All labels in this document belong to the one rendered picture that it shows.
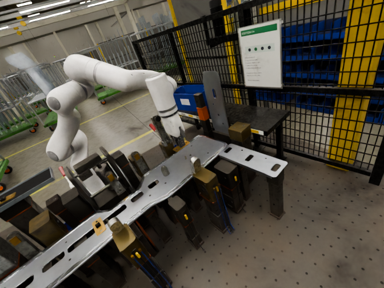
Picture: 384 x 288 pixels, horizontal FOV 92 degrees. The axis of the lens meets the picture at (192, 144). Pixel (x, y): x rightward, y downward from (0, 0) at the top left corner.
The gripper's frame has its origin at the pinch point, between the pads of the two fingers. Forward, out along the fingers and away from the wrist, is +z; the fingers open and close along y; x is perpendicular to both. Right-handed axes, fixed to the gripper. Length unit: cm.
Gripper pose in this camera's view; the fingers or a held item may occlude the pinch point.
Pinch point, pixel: (179, 142)
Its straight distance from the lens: 88.3
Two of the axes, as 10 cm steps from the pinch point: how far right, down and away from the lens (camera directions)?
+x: 7.2, -5.3, 4.4
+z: 2.7, 8.0, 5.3
